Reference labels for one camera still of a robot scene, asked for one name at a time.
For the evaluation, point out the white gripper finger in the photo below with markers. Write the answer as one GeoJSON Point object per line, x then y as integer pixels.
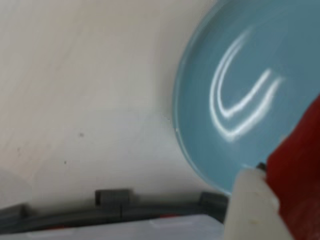
{"type": "Point", "coordinates": [250, 212]}

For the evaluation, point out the red tuna sushi toy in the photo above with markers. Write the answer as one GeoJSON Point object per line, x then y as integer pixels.
{"type": "Point", "coordinates": [300, 175]}

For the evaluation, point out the blue round dish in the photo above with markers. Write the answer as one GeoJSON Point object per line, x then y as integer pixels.
{"type": "Point", "coordinates": [250, 50]}

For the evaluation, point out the grey circular toy train track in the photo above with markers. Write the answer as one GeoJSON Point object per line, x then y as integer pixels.
{"type": "Point", "coordinates": [112, 200]}

